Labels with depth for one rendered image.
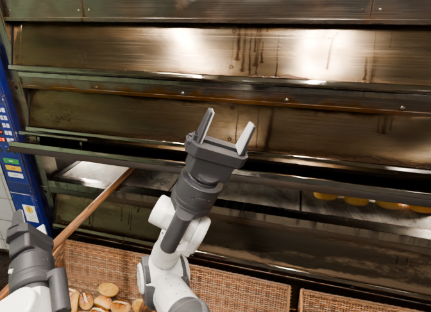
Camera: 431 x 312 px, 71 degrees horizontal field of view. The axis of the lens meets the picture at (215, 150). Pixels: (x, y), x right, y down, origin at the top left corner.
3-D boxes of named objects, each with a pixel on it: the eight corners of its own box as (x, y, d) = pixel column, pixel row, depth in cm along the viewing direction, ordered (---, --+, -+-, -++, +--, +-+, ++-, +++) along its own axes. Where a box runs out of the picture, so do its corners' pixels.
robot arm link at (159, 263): (187, 223, 76) (172, 252, 90) (146, 229, 72) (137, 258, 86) (197, 265, 70) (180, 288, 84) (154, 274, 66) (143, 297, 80)
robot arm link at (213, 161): (254, 167, 54) (227, 214, 60) (242, 141, 62) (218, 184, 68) (189, 149, 50) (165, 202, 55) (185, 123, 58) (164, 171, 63)
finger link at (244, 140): (248, 119, 56) (234, 146, 59) (253, 127, 53) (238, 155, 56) (256, 122, 57) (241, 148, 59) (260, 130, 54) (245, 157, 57)
